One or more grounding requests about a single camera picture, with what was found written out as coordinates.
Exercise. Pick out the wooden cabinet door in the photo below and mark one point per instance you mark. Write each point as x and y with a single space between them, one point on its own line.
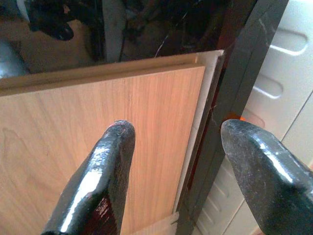
61 122

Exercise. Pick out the white washing machine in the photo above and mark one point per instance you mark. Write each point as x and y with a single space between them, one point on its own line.
288 73

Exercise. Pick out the small orange object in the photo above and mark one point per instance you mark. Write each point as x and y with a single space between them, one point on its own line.
240 117

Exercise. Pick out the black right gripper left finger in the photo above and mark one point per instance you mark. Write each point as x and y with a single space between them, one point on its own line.
97 186

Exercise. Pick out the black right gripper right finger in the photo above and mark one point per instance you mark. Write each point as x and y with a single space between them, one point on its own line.
269 186

